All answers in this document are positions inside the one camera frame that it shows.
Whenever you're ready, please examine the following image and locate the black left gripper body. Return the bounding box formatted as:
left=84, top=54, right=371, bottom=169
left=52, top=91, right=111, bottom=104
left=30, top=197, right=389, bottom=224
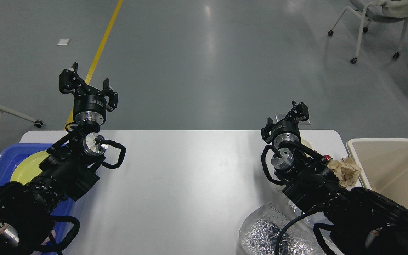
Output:
left=73, top=94, right=107, bottom=124

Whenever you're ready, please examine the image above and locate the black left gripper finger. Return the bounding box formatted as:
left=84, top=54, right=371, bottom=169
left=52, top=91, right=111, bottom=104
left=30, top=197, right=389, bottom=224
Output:
left=101, top=78, right=119, bottom=112
left=59, top=63, right=88, bottom=97

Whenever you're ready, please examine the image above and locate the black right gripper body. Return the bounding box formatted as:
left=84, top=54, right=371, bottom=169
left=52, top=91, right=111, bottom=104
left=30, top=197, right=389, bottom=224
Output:
left=271, top=121, right=301, bottom=149

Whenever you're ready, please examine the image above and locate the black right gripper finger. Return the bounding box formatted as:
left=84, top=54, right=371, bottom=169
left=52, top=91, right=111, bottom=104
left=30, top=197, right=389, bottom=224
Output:
left=285, top=101, right=310, bottom=123
left=260, top=117, right=274, bottom=144

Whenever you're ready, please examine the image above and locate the yellow plastic plate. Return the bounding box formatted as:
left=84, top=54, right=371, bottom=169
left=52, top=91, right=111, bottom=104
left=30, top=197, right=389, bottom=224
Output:
left=10, top=150, right=49, bottom=185

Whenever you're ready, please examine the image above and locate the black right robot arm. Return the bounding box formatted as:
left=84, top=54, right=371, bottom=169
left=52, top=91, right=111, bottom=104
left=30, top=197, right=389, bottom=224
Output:
left=260, top=101, right=408, bottom=255

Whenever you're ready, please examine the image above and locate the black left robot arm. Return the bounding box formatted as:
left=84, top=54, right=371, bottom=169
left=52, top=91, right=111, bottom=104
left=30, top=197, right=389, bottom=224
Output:
left=0, top=62, right=126, bottom=255

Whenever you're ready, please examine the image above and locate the small white cup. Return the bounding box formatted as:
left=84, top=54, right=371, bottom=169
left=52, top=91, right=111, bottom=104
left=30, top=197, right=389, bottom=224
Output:
left=301, top=138, right=314, bottom=150

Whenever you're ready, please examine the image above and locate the crumpled brown paper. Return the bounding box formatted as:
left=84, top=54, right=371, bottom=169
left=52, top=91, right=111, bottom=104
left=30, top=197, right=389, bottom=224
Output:
left=327, top=156, right=362, bottom=188

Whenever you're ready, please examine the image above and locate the crumpled silver foil wrapper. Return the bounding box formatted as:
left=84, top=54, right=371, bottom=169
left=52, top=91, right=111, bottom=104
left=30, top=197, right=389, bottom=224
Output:
left=239, top=203, right=324, bottom=255

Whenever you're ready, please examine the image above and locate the blue plastic tray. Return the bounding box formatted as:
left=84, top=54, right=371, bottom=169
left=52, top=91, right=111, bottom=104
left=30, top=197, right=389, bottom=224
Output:
left=0, top=143, right=75, bottom=242

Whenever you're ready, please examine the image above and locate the beige plastic bin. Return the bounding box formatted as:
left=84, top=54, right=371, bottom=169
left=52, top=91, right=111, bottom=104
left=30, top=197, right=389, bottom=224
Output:
left=346, top=138, right=408, bottom=209

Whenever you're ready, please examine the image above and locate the white chair top right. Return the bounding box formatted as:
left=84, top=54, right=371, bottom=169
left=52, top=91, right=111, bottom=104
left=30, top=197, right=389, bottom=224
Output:
left=327, top=0, right=408, bottom=64

